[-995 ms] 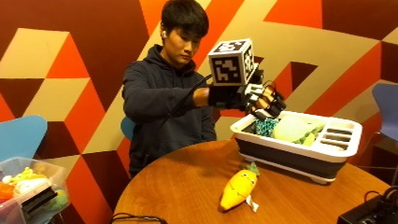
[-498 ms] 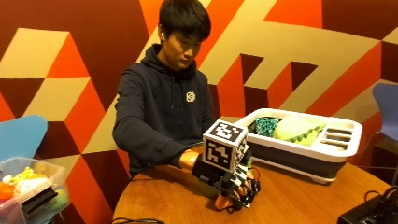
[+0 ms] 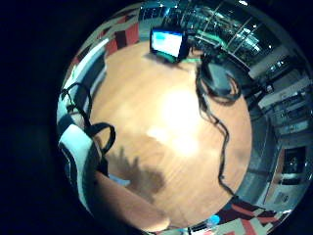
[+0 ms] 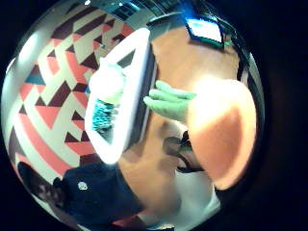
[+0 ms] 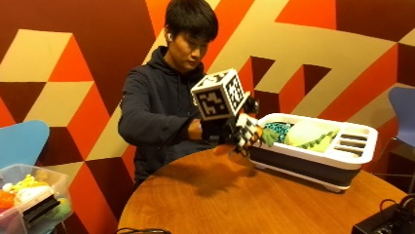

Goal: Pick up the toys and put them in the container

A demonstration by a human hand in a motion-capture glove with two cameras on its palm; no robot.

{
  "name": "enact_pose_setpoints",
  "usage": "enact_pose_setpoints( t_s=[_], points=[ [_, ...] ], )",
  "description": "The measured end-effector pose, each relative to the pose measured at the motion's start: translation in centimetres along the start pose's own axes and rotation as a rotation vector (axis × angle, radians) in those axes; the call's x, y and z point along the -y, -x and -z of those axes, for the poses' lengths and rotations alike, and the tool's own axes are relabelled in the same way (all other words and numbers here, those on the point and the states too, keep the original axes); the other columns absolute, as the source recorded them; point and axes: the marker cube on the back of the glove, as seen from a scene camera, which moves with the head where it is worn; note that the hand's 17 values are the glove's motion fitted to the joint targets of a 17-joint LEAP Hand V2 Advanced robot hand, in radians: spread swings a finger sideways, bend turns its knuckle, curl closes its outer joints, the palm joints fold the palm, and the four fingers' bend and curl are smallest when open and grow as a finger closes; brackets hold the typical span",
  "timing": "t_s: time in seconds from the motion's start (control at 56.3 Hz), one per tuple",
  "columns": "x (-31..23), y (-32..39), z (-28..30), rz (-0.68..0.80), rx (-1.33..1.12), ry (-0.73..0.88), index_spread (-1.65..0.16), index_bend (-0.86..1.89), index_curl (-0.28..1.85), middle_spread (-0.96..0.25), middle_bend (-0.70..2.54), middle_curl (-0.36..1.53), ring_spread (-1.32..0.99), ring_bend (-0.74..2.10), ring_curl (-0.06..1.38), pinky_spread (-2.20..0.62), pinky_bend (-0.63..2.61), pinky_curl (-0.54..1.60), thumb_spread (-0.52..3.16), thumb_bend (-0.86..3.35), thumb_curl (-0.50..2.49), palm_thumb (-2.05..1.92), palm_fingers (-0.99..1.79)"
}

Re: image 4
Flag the white tray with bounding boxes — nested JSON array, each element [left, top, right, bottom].
[[84, 27, 159, 166]]

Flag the white bottle with teal label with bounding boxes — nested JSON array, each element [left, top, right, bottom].
[[89, 57, 127, 136]]

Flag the the person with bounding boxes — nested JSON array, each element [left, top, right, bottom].
[[16, 160, 146, 231]]

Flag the laptop with lit screen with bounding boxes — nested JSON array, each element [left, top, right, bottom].
[[183, 14, 226, 50]]

